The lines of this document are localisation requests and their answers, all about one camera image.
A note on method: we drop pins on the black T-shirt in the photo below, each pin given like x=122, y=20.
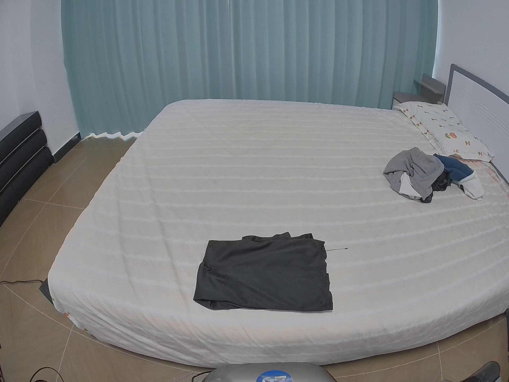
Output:
x=262, y=273

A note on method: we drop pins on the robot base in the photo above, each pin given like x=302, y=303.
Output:
x=270, y=374

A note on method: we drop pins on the bed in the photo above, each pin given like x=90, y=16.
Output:
x=258, y=173

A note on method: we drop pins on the pile of clothes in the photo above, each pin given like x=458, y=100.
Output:
x=417, y=169

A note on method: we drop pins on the blue-green curtain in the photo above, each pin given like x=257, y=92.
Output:
x=238, y=34

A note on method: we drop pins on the grey bedside table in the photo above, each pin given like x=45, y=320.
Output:
x=421, y=92

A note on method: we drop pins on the white printed pillow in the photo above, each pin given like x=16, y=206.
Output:
x=445, y=127

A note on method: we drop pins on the black chest of drawers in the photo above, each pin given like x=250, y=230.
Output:
x=20, y=161

